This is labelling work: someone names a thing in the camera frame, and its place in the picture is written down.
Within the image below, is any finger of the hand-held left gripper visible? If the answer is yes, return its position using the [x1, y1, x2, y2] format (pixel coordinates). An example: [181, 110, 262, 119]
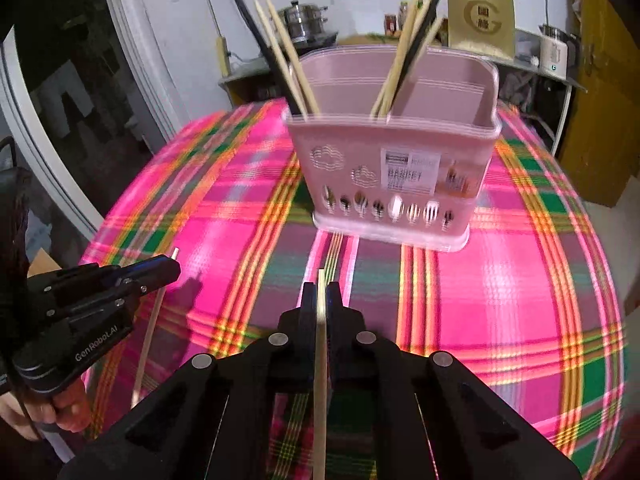
[27, 254, 182, 295]
[30, 285, 147, 324]

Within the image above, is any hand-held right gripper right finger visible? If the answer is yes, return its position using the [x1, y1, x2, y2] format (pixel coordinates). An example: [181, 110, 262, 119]
[326, 280, 583, 480]

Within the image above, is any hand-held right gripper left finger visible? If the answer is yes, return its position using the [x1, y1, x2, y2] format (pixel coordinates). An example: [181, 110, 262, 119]
[57, 280, 318, 480]

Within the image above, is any wooden chopstick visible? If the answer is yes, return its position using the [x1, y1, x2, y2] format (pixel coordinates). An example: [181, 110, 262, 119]
[266, 0, 322, 115]
[386, 16, 446, 112]
[131, 246, 181, 408]
[371, 0, 421, 117]
[312, 269, 329, 480]
[253, 0, 313, 116]
[379, 0, 434, 117]

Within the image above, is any pink plastic utensil basket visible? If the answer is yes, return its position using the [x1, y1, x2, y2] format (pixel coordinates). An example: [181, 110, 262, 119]
[282, 45, 502, 253]

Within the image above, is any black chopstick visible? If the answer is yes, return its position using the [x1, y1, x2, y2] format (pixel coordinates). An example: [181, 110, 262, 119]
[394, 0, 456, 100]
[235, 0, 303, 116]

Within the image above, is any person's left hand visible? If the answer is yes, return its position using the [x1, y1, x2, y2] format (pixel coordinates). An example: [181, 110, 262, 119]
[0, 387, 77, 442]

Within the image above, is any brown cardboard piece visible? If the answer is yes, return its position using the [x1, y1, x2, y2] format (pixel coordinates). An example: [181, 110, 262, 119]
[27, 250, 64, 279]

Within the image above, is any pink plaid tablecloth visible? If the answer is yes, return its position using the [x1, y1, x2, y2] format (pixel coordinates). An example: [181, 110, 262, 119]
[80, 97, 628, 480]

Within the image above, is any metal counter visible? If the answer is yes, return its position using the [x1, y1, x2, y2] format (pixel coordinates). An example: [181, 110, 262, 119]
[217, 56, 287, 109]

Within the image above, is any black cooktop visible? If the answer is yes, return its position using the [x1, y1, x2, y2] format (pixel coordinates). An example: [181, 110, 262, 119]
[295, 30, 341, 49]

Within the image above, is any steel steamer pot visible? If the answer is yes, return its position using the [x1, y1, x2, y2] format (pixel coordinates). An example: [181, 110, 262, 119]
[277, 1, 329, 43]

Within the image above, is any brown cardboard box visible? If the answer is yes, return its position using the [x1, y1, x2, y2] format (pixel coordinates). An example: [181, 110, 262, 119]
[446, 0, 516, 58]

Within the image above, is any yellow wooden door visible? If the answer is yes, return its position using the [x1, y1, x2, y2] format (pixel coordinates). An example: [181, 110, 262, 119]
[555, 0, 640, 208]

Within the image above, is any white electric kettle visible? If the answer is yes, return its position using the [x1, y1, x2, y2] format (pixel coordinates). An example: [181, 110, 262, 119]
[539, 24, 582, 74]

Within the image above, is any white door frame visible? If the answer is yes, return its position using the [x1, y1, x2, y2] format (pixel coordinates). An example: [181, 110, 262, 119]
[0, 0, 201, 261]

